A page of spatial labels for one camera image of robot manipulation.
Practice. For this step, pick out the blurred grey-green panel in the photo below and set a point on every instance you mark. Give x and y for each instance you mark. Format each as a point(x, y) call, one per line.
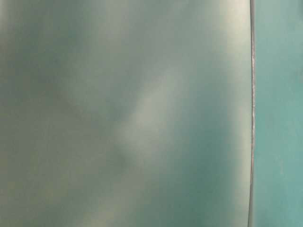
point(125, 113)

